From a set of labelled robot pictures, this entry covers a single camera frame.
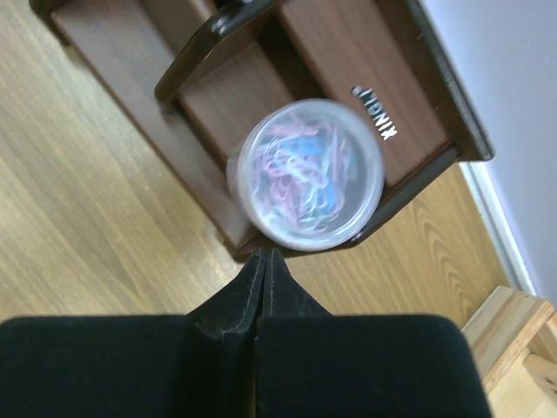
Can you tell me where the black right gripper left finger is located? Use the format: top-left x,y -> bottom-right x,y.
1,251 -> 265,417

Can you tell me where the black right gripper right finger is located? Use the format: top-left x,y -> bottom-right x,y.
255,251 -> 492,417

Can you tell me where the brown wooden desk organizer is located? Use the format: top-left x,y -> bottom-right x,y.
30,1 -> 494,258

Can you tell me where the wooden clothes rack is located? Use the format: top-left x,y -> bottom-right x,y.
462,286 -> 556,417

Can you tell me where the clear round pin container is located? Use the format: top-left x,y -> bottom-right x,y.
226,98 -> 385,253

